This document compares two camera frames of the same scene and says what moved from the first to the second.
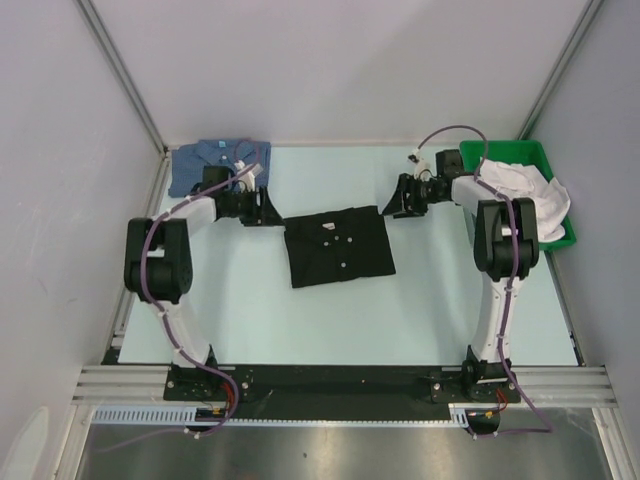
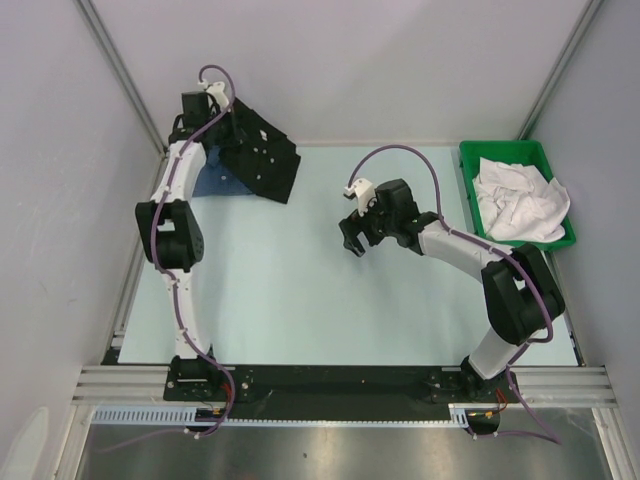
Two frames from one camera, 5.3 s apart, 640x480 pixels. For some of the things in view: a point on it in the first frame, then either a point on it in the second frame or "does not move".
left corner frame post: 142,106 does not move
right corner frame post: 582,24 does not move
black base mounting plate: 388,387 does not move
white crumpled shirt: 552,200 does not move
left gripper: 264,214 -> 236,136
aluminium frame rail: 544,385 does not move
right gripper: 400,203 -> 354,225
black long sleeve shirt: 337,245 -> 256,154
